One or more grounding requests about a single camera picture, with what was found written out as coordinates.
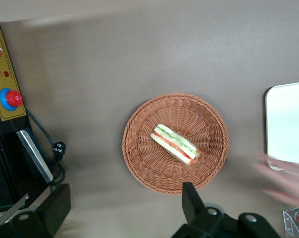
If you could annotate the triangle sandwich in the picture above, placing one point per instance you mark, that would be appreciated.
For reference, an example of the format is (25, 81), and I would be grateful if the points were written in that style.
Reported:
(174, 145)

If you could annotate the cream plastic tray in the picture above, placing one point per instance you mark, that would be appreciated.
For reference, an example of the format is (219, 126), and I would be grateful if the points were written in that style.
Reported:
(288, 124)

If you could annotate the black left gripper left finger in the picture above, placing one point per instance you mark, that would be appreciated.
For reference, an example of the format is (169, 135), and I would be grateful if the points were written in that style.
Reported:
(55, 210)

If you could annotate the person's hand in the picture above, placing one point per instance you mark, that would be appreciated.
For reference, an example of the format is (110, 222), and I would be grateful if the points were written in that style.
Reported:
(295, 183)

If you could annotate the black machine with yellow panel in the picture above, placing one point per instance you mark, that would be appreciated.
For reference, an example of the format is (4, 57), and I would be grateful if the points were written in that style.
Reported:
(6, 148)

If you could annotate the brown wicker basket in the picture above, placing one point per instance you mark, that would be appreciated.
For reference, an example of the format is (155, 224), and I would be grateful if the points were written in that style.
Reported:
(144, 168)

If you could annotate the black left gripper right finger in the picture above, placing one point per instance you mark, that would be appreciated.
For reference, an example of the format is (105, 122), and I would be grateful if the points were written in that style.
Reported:
(191, 208)

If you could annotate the clear acrylic bottle rack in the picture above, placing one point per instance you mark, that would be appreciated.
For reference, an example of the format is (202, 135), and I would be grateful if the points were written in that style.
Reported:
(289, 223)

